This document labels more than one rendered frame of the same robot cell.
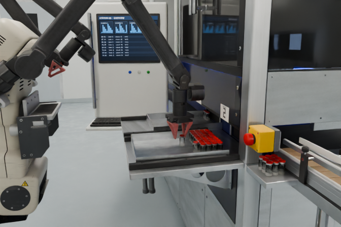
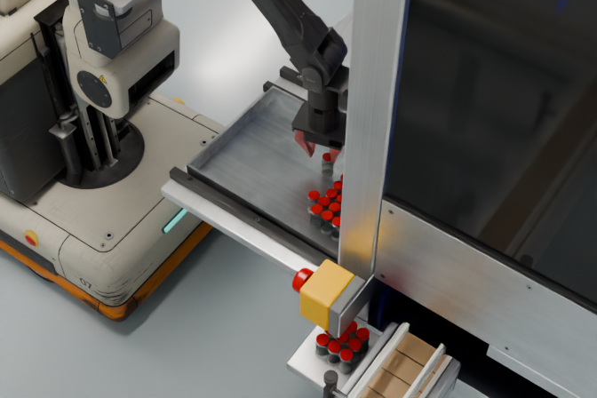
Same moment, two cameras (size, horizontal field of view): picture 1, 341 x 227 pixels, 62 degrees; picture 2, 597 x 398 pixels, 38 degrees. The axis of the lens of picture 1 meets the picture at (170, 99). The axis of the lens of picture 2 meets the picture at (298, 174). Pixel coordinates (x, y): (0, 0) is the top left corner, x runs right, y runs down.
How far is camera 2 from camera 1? 1.19 m
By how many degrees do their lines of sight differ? 55
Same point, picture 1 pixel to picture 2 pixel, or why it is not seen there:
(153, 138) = not seen: hidden behind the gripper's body
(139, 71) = not seen: outside the picture
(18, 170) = (91, 56)
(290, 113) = (430, 292)
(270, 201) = not seen: hidden behind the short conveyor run
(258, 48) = (360, 147)
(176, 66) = (293, 46)
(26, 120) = not seen: outside the picture
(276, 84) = (400, 229)
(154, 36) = not seen: outside the picture
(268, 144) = (315, 315)
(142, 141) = (290, 110)
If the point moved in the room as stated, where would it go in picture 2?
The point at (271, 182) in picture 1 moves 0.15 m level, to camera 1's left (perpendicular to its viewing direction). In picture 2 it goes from (295, 368) to (234, 306)
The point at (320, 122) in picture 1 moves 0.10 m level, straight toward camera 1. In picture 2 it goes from (505, 354) to (437, 369)
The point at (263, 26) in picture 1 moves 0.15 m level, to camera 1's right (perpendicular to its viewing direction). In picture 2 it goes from (370, 113) to (464, 182)
